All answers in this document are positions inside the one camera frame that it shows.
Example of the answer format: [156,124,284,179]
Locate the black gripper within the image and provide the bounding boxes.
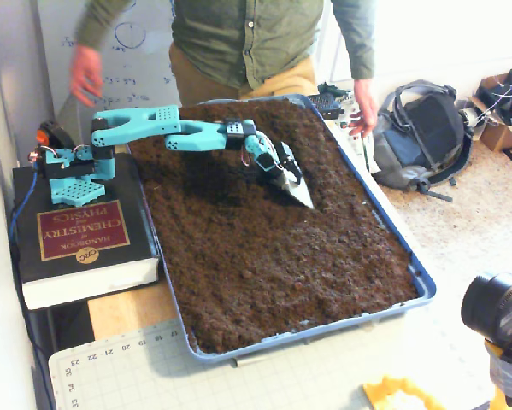
[259,141,315,210]

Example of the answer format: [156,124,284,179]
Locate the brown soil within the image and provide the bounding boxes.
[127,97,420,354]

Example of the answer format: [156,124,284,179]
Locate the green sleeved left forearm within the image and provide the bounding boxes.
[330,0,376,82]

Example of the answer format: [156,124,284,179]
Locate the green sleeved right forearm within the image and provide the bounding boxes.
[75,0,132,52]

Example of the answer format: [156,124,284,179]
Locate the person's left hand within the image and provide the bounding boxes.
[348,79,380,138]

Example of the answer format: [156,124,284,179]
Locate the person's right hand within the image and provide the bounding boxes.
[69,44,105,108]

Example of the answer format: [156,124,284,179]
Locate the black perforated device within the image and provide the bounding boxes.
[309,93,345,120]

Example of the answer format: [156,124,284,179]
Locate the dark green object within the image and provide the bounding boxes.
[318,82,353,102]

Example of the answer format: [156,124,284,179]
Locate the grey black backpack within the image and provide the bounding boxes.
[371,79,475,202]

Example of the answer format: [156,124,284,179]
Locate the green button shirt torso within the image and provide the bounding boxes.
[75,0,376,91]

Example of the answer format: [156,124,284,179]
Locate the blue plastic tray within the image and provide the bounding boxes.
[125,92,438,365]

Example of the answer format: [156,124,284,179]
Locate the black chemistry physics handbook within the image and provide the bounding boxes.
[11,149,162,311]

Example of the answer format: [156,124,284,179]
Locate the white cylindrical part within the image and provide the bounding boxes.
[458,106,479,129]

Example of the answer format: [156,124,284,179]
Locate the grey metal bar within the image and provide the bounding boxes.
[232,354,274,367]

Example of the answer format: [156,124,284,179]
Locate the whiteboard with blue writing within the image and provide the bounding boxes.
[31,0,179,129]

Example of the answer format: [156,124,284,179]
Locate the brown cardboard box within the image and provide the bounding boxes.
[468,70,512,153]

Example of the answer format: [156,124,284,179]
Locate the yellow plastic object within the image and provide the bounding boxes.
[362,375,447,410]

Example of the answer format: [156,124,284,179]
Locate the white gridded cutting mat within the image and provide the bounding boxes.
[48,318,509,410]

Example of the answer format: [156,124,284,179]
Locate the orange black round object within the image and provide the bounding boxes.
[35,120,76,151]

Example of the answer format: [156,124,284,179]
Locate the black round camera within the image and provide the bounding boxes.
[460,272,512,349]

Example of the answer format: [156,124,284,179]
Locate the blue cable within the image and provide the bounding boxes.
[8,170,56,410]

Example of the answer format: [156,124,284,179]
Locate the yellow grey camera mount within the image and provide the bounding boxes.
[484,339,512,410]

